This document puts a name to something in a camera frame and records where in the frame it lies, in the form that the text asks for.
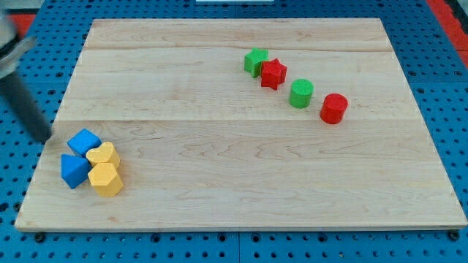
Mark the red star block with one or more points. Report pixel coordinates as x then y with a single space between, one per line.
273 74

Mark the red cylinder block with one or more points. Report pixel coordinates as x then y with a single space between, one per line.
333 108

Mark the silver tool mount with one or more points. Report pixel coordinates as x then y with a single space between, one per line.
13 47

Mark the blue triangle block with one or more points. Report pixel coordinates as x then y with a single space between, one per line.
74 170

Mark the blue cube block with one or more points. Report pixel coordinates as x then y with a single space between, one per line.
83 141

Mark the yellow heart block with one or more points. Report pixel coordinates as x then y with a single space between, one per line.
105 153

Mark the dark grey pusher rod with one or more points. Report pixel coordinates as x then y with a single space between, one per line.
22 102

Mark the green star block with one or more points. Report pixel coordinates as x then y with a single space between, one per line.
253 61

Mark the yellow hexagon block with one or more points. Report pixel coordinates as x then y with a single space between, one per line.
105 179

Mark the light wooden board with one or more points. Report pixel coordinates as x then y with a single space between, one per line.
204 147

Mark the green cylinder block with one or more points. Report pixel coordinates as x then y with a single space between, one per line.
301 93

